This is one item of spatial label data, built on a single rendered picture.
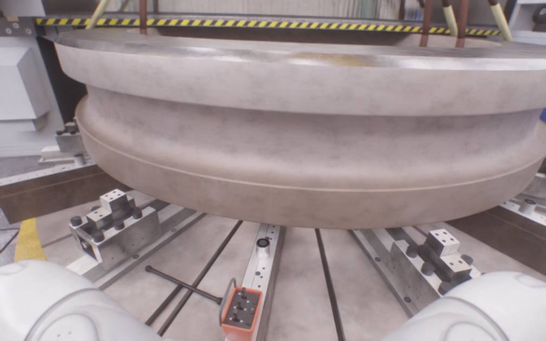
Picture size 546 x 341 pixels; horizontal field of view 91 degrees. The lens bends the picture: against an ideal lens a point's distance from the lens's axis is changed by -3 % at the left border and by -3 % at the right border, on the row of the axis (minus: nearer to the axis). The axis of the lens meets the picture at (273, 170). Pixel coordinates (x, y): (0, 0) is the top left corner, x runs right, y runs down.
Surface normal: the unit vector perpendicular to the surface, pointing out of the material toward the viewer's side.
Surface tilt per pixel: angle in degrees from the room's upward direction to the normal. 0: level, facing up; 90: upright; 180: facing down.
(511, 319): 19
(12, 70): 90
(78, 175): 90
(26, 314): 26
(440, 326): 46
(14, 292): 10
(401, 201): 90
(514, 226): 90
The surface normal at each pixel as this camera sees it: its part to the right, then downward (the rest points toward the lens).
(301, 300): 0.03, -0.88
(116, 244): 0.85, 0.27
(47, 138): 0.18, 0.48
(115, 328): 0.80, -0.60
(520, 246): -0.81, 0.26
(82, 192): 0.59, 0.40
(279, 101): -0.15, 0.48
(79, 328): -0.04, -0.58
